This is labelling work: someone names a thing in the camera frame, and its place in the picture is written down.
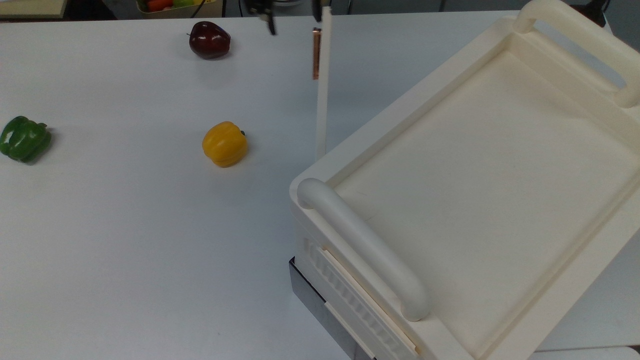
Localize cream plastic cabinet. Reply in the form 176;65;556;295
289;0;640;360

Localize yellow bell pepper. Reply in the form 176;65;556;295
201;121;249;169

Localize cream cabinet door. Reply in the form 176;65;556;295
315;6;334;162

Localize dark brown drawer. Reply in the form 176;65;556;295
288;256;377;360

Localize green bell pepper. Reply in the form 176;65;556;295
0;115;53;164

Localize dark red apple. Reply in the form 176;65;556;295
188;20;232;61

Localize cream cabinet carry handle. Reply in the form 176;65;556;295
514;0;640;109
296;177;431;323

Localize basket of toy vegetables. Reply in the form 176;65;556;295
135;0;224;20

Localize copper door handle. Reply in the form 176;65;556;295
312;27;322;81

